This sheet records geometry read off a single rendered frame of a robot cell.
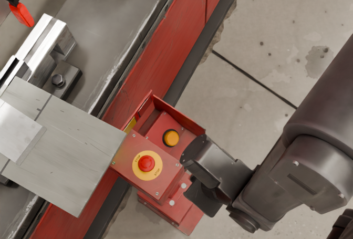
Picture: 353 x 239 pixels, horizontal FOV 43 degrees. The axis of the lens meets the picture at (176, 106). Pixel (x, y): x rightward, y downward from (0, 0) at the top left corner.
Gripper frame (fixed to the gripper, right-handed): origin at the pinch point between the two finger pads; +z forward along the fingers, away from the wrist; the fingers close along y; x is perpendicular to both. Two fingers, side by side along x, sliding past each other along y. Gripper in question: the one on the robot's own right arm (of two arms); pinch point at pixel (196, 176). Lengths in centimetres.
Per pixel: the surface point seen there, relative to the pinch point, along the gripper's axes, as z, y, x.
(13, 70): 19.0, 5.7, -38.2
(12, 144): 13.9, 16.9, -28.6
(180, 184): 83, -6, 29
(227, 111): 96, -45, 30
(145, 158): 22.9, 1.3, -3.8
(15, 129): 14.6, 14.4, -30.0
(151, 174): 24.2, 3.0, 0.0
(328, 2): 94, -116, 35
